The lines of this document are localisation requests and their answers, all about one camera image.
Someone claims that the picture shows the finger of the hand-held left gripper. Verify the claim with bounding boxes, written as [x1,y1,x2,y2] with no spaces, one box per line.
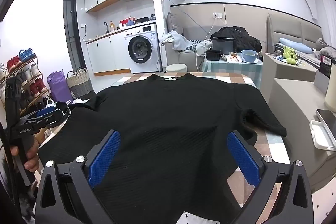
[43,102,71,132]
[22,107,65,125]

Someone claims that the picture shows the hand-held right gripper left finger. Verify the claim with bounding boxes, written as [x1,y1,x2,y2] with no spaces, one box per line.
[35,130,122,224]

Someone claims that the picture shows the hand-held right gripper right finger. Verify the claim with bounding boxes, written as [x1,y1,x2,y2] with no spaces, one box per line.
[226,130,314,224]

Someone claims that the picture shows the black knit sweater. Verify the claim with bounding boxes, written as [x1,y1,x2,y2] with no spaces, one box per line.
[38,72,287,224]

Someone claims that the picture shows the white striped clothes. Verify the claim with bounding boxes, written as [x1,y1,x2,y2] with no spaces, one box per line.
[188,39,213,56]

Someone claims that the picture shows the person's left hand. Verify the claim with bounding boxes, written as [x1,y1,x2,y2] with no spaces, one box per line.
[22,140,40,173]

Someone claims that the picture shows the white plastic bag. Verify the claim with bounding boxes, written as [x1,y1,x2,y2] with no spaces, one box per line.
[42,98,57,109]

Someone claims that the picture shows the purple bag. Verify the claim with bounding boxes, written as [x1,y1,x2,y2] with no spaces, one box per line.
[47,71,73,104]

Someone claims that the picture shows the woven laundry basket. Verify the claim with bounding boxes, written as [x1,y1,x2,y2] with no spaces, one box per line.
[66,67,95,98]

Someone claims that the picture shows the wooden shoe rack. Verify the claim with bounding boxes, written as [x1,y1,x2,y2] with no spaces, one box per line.
[0,55,51,114]

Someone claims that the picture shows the shoe rack with shoes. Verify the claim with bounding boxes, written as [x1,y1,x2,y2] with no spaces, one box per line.
[0,48,50,111]

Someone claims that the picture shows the white kitchen counter cabinets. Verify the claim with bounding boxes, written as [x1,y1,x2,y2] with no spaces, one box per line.
[86,21,158,77]

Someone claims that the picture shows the beige low cabinet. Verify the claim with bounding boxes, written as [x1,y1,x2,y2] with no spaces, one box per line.
[270,78,336,188]
[262,52,318,98]

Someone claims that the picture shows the dark door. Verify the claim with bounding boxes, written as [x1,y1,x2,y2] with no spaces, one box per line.
[63,0,87,71]

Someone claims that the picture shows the white tray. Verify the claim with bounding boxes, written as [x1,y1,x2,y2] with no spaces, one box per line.
[310,119,336,149]

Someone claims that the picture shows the checkered tablecloth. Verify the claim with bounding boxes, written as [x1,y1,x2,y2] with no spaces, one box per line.
[34,72,286,224]

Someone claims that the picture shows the small green checkered table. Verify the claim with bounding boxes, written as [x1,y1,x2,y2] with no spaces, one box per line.
[202,55,263,89]

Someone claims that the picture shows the smartphone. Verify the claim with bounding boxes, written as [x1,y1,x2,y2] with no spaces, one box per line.
[316,109,336,132]

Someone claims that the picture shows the white washing machine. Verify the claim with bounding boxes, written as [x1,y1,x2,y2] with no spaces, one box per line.
[123,23,162,74]

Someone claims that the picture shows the snack plate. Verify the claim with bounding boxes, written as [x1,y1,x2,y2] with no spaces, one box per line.
[226,52,242,62]

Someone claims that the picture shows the blue bowl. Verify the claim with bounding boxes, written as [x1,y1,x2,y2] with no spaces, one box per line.
[241,49,259,63]

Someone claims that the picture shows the black plastic tray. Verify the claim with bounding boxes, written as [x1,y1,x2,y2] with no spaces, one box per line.
[205,50,221,61]

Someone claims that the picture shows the grey box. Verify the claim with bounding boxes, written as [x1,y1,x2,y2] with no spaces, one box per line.
[314,70,328,94]

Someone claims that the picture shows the cream cylinder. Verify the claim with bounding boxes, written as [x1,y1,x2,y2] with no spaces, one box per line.
[325,63,336,112]

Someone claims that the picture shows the red basket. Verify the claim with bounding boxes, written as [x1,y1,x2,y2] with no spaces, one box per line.
[120,18,137,28]

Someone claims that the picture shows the cream round stool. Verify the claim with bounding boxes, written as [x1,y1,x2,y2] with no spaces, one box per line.
[166,63,187,74]

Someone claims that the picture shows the black box appliance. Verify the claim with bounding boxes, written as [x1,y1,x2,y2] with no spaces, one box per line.
[212,36,235,55]

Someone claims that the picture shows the green plush toy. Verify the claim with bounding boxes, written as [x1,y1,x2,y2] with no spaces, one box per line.
[283,46,298,64]

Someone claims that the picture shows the grey sofa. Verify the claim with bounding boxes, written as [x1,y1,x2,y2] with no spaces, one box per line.
[165,12,210,73]

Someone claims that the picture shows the black jacket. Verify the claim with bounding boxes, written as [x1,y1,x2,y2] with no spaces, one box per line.
[210,26,262,52]

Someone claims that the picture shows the blue pillow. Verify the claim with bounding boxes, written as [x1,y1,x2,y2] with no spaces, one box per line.
[279,37,314,54]

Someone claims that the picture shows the black and red box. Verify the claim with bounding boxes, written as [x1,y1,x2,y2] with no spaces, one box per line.
[319,53,336,79]

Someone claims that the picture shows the light grey cloth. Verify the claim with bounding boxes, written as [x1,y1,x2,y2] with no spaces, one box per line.
[161,30,195,51]

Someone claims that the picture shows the grey blanket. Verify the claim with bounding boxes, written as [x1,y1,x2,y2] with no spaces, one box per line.
[315,38,336,59]

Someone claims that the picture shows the beige upholstered bed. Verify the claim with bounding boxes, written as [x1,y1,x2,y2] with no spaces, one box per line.
[266,13,336,69]

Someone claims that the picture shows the grey sofa pillow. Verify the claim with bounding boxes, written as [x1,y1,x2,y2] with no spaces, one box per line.
[167,12,184,35]

